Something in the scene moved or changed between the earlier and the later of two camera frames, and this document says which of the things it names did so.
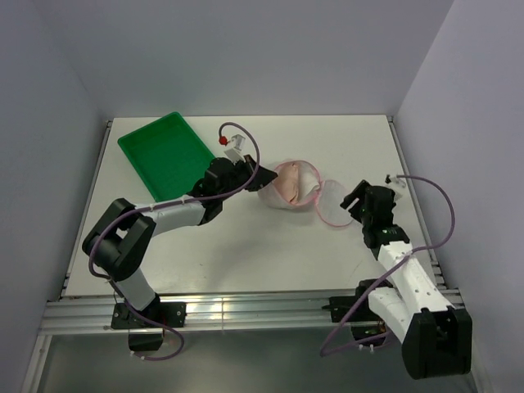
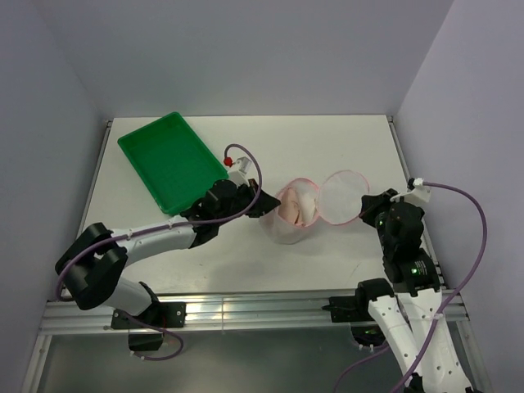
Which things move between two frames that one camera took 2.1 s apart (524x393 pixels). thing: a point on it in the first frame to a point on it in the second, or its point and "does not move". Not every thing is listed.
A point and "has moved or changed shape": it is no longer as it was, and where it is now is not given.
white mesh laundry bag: [299, 184] has moved or changed shape
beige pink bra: [287, 182] to [289, 207]
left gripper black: [260, 178] to [264, 204]
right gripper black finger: [351, 200] to [372, 205]
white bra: [308, 181] to [307, 205]
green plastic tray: [169, 156] does not move
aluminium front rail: [226, 309] does not move
